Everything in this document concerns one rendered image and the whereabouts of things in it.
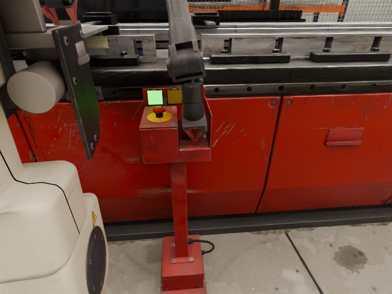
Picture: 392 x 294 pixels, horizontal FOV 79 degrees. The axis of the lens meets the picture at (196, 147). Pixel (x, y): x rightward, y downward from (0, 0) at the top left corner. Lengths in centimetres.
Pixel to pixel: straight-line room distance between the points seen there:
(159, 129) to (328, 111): 70
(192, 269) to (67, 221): 85
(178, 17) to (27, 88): 39
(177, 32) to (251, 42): 48
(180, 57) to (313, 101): 63
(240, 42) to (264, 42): 9
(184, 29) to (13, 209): 46
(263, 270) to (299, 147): 60
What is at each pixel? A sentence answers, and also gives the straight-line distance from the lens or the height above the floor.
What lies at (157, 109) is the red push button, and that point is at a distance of 70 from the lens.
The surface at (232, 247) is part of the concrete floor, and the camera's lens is 134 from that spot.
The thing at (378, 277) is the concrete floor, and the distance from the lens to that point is 149.
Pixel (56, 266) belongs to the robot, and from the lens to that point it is 33.
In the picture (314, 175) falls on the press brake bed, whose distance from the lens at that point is 126.
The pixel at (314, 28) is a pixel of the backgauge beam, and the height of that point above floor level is 97.
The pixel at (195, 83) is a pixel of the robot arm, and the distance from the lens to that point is 60.
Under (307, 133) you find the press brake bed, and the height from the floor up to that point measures 60.
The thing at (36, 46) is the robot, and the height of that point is 103.
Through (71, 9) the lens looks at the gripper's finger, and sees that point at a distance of 87.
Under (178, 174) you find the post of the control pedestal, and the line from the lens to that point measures 81.
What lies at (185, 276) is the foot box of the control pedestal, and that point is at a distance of 112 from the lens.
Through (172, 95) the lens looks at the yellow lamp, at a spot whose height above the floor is 81.
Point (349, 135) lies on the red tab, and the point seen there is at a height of 59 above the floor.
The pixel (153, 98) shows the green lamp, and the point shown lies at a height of 81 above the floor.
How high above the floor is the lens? 107
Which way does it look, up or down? 31 degrees down
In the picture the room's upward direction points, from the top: straight up
